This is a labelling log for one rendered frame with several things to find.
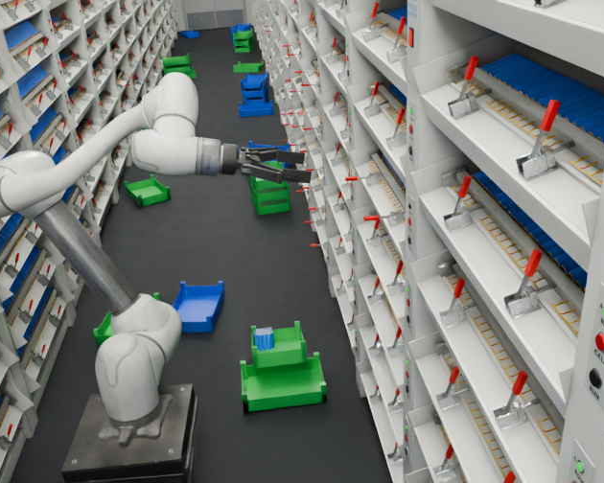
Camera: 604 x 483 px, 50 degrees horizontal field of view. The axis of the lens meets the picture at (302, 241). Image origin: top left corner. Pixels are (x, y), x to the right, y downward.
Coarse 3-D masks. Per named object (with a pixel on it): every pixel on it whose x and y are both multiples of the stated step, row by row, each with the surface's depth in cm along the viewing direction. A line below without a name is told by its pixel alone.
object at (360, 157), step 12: (372, 144) 194; (360, 156) 195; (360, 168) 194; (372, 168) 191; (360, 180) 192; (396, 180) 178; (372, 192) 177; (384, 204) 168; (396, 204) 166; (396, 228) 156; (396, 240) 151
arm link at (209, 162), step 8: (200, 144) 154; (208, 144) 155; (216, 144) 155; (200, 152) 154; (208, 152) 154; (216, 152) 154; (200, 160) 154; (208, 160) 154; (216, 160) 155; (200, 168) 155; (208, 168) 155; (216, 168) 156
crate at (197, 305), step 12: (180, 288) 303; (192, 288) 305; (204, 288) 305; (216, 288) 304; (180, 300) 302; (192, 300) 303; (204, 300) 302; (216, 300) 302; (180, 312) 294; (192, 312) 293; (204, 312) 293; (216, 312) 287; (192, 324) 278; (204, 324) 278
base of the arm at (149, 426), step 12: (168, 396) 201; (156, 408) 191; (108, 420) 192; (144, 420) 187; (156, 420) 190; (108, 432) 188; (120, 432) 185; (132, 432) 186; (144, 432) 187; (156, 432) 187; (120, 444) 184
